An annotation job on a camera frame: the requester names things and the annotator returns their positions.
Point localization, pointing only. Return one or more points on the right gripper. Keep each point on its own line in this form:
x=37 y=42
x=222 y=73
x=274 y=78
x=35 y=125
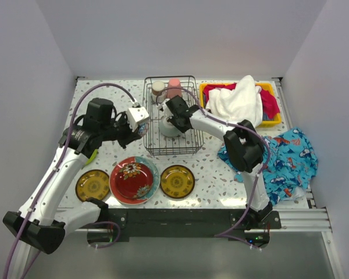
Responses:
x=171 y=120

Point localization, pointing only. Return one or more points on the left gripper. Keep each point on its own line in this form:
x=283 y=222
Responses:
x=130 y=136

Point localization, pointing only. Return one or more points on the light blue bowl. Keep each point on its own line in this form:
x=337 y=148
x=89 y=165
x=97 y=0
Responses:
x=167 y=129

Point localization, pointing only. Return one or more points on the pink cup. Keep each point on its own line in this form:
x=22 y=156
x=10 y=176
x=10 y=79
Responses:
x=173 y=88

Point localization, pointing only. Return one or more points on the wire dish rack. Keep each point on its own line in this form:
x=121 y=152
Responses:
x=155 y=142

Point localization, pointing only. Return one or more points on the metal cup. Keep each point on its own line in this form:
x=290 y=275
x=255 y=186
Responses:
x=157 y=91

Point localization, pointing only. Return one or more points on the red bowl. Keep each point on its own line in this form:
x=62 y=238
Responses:
x=134 y=180

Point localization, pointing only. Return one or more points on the blue patterned bowl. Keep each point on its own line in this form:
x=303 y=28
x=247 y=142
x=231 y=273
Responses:
x=143 y=129

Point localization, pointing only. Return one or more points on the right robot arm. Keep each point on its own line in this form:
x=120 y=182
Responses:
x=244 y=147

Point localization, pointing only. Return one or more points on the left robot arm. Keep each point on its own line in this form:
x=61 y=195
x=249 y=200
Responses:
x=35 y=223

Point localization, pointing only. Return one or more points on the left yellow patterned plate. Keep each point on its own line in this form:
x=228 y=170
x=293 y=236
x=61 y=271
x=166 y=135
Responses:
x=92 y=184

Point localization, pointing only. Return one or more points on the yellow patterned plate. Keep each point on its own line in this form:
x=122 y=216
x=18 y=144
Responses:
x=177 y=181
x=92 y=184

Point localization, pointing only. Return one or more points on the white towel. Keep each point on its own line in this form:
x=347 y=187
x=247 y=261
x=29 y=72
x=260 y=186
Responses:
x=243 y=102

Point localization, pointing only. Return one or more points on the red and blue plate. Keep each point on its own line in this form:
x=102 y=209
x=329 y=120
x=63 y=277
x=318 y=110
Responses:
x=146 y=197

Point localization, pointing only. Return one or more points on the right yellow patterned plate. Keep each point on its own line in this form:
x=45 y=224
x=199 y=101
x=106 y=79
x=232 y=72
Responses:
x=177 y=181

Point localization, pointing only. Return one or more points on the red cloth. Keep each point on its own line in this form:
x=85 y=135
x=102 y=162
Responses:
x=269 y=104

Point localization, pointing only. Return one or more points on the yellow plastic bin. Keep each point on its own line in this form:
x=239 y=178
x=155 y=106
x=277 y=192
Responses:
x=266 y=123

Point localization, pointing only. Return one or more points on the blue patterned cloth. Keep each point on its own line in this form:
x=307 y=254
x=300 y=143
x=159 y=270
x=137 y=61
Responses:
x=292 y=164

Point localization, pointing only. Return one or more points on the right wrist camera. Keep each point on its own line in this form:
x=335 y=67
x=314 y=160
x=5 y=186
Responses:
x=163 y=107

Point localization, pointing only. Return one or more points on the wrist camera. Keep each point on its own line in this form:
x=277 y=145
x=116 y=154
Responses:
x=137 y=115
x=163 y=107

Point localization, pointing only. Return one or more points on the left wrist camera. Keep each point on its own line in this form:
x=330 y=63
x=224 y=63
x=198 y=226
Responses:
x=137 y=115

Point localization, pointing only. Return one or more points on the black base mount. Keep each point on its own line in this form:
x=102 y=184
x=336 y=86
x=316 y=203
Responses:
x=123 y=224

